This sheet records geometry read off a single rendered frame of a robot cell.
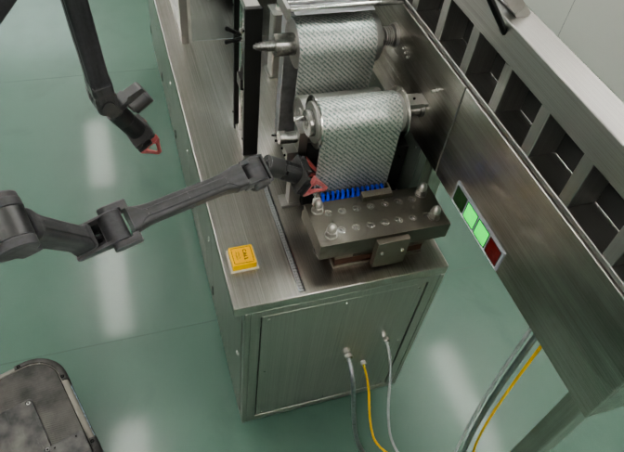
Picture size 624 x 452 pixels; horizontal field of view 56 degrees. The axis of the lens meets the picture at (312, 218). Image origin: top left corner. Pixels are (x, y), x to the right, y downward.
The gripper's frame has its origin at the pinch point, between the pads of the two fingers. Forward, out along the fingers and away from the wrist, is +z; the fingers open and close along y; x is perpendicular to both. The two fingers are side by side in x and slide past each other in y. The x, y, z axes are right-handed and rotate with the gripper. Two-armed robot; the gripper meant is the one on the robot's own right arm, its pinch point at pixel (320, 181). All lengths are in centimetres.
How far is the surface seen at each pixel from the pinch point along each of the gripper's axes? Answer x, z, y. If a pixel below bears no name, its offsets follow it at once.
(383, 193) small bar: 6.5, 17.1, 6.0
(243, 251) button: -25.6, -13.8, 8.8
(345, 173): 5.4, 5.4, 0.2
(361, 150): 14.2, 4.3, 0.2
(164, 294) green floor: -117, 13, -45
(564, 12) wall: 59, 271, -206
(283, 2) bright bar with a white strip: 31, -23, -33
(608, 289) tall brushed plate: 45, 9, 70
